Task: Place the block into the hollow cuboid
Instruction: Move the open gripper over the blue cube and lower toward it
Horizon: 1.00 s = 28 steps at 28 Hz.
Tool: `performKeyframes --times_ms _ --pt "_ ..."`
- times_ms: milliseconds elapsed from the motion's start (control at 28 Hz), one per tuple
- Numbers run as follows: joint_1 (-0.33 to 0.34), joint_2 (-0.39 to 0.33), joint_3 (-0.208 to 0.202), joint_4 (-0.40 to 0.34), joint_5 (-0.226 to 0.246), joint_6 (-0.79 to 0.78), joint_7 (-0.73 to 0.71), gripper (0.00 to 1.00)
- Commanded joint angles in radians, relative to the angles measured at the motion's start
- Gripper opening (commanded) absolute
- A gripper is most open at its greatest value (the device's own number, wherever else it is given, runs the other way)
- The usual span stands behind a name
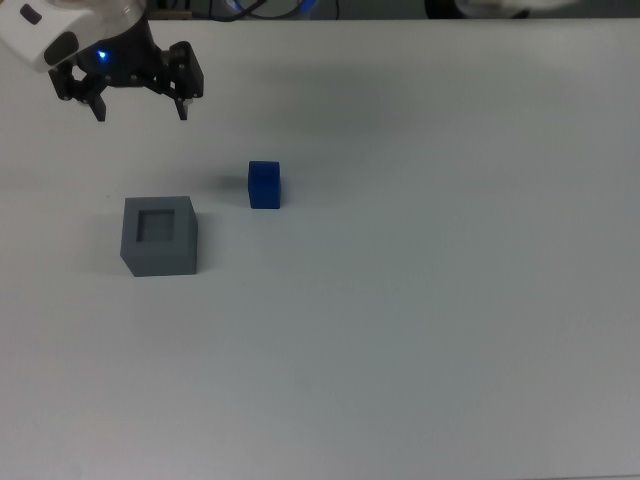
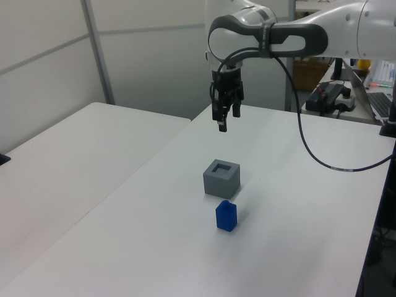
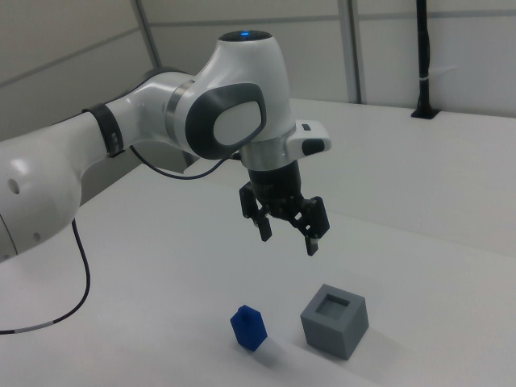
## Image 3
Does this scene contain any grey partition post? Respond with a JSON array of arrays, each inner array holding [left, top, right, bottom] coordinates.
[[345, 0, 364, 104]]

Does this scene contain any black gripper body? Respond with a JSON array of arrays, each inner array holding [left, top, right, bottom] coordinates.
[[246, 160, 308, 222]]

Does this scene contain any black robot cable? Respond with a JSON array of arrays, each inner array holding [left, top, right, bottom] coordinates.
[[0, 144, 243, 335]]

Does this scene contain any blue block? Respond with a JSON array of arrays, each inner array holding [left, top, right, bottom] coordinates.
[[229, 304, 269, 353]]

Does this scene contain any black pole with base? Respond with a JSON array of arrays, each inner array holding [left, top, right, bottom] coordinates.
[[410, 0, 440, 120]]

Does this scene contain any grey hollow cuboid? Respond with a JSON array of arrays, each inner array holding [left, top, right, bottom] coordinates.
[[300, 283, 370, 360]]

